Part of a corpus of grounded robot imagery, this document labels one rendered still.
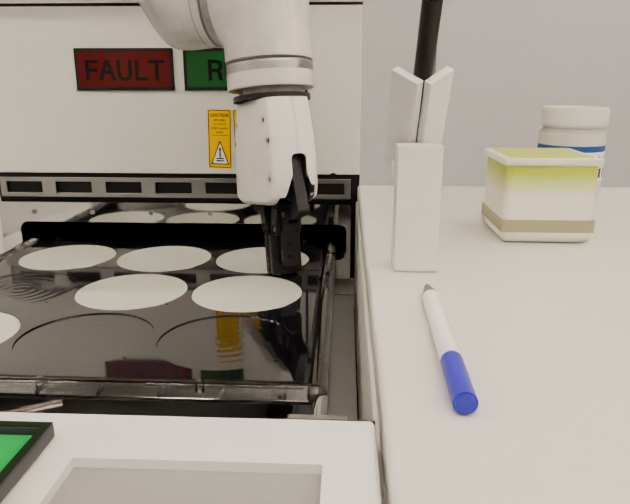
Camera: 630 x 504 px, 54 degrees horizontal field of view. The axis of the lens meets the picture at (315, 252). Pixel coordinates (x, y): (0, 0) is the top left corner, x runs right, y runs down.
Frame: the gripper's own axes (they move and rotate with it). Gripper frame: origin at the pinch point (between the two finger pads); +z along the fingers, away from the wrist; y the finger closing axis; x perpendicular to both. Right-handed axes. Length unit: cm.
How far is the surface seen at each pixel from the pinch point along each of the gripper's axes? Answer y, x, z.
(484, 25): -108, 129, -50
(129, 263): -10.9, -13.1, 0.6
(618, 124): -89, 170, -14
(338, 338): -0.3, 5.9, 10.1
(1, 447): 32.4, -26.1, 0.2
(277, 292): 4.7, -3.0, 2.8
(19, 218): -29.6, -22.5, -4.2
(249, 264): -4.7, -1.9, 1.5
